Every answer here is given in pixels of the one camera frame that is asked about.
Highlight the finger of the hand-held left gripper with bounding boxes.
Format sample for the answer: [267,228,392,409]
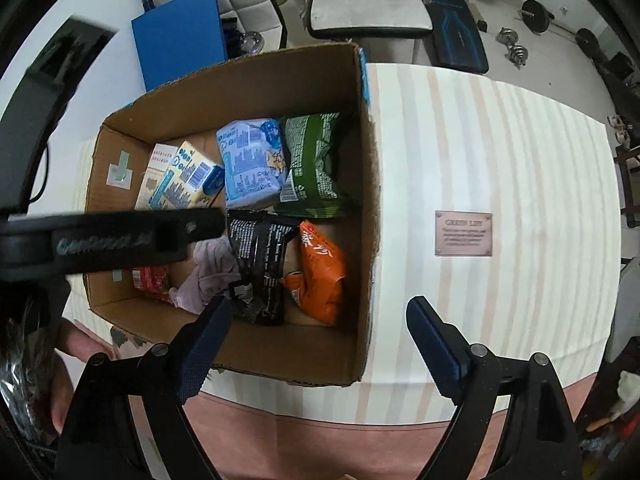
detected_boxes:
[25,15,117,111]
[165,208,227,264]

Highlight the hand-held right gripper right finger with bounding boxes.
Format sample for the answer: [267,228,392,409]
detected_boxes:
[405,296,584,480]

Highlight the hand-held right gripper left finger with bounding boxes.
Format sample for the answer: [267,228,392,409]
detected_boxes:
[52,296,234,480]

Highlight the purple cloth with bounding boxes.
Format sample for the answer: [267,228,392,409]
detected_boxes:
[167,237,244,315]

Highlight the white and blue tissue pack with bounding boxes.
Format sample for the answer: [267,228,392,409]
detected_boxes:
[147,140,226,211]

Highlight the red snack packet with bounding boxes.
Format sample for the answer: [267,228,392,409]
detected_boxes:
[131,265,174,304]

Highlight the black snack packet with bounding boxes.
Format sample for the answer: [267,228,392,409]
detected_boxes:
[226,210,301,326]

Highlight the white paper box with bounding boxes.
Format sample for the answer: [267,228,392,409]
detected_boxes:
[134,142,177,211]

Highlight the light blue tissue pack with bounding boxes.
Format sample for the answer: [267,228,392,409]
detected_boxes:
[216,117,291,210]

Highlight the cardboard box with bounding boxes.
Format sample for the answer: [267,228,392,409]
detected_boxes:
[82,42,384,387]

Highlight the orange snack packet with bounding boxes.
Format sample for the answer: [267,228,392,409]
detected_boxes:
[280,219,349,327]

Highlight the green snack packet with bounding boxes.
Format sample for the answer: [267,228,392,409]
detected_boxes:
[272,112,354,219]

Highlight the person's left hand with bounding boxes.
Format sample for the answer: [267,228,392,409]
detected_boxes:
[50,320,109,434]

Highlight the cat printed cloth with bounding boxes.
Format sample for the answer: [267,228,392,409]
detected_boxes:
[110,327,151,351]

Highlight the blue board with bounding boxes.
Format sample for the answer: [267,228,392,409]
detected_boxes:
[131,0,229,94]

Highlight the pink blanket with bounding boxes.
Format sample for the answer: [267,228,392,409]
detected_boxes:
[185,375,597,480]

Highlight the silver metal weight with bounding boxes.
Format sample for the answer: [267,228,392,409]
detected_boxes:
[239,31,264,56]

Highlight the blue plastic bag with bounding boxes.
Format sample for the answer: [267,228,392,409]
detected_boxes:
[580,439,621,462]

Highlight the white goose plush toy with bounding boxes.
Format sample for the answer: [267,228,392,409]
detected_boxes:
[587,370,637,432]

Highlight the striped mat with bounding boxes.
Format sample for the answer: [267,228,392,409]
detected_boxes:
[65,62,624,424]

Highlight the dark wooden chair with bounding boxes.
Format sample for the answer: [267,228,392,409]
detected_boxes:
[612,125,640,231]

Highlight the white padded chair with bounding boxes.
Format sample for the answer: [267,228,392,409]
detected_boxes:
[282,0,434,41]

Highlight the black weight bench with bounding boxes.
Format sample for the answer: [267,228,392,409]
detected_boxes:
[425,0,490,74]

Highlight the black round weight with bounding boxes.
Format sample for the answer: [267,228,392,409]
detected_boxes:
[612,52,634,81]

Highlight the short barbell with black plates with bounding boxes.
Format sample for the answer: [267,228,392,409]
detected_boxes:
[520,0,599,59]

